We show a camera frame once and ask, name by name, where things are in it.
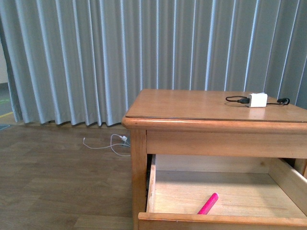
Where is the pink highlighter marker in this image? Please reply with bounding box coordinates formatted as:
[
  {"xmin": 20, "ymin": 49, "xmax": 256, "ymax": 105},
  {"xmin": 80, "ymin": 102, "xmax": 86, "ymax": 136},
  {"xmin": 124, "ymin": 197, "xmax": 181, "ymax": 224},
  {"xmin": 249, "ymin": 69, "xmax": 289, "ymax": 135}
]
[{"xmin": 198, "ymin": 193, "xmax": 219, "ymax": 215}]

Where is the white charger adapter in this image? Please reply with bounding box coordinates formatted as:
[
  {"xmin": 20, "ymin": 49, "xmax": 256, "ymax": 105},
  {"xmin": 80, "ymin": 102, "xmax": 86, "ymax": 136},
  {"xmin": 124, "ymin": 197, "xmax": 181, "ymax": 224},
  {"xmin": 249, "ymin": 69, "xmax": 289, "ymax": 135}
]
[{"xmin": 247, "ymin": 92, "xmax": 268, "ymax": 108}]

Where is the wooden drawer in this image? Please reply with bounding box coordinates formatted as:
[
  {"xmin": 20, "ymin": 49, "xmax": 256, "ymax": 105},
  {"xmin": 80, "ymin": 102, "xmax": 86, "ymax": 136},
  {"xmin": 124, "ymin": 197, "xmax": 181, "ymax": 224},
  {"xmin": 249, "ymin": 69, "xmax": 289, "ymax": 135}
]
[{"xmin": 138, "ymin": 154, "xmax": 307, "ymax": 230}]

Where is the grey floor socket box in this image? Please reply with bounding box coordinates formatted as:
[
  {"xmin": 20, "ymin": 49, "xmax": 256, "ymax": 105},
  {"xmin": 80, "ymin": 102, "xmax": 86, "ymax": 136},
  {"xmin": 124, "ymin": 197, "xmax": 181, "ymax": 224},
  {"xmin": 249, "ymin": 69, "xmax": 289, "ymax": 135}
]
[{"xmin": 122, "ymin": 136, "xmax": 130, "ymax": 147}]

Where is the black usb cable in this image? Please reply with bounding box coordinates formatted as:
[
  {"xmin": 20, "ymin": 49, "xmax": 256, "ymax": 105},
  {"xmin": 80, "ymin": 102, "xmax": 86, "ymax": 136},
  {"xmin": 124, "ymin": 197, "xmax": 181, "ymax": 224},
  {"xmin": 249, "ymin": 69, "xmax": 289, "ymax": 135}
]
[{"xmin": 225, "ymin": 95, "xmax": 290, "ymax": 105}]

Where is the wooden nightstand cabinet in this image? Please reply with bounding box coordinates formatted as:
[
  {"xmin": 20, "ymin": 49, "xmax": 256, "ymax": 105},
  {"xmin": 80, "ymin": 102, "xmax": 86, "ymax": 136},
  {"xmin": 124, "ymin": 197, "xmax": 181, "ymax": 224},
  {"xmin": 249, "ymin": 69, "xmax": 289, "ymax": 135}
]
[{"xmin": 122, "ymin": 89, "xmax": 307, "ymax": 230}]

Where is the grey pleated curtain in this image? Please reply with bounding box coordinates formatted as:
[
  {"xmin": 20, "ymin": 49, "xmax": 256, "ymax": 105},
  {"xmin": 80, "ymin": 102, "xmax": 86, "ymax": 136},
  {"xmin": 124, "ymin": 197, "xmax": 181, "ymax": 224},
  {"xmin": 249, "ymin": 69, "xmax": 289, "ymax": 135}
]
[{"xmin": 0, "ymin": 0, "xmax": 307, "ymax": 125}]

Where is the white charging cable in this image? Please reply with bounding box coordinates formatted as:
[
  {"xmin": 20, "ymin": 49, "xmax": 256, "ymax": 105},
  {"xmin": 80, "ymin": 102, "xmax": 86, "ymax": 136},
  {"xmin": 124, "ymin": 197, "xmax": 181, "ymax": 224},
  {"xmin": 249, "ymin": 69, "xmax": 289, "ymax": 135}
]
[{"xmin": 83, "ymin": 134, "xmax": 131, "ymax": 157}]

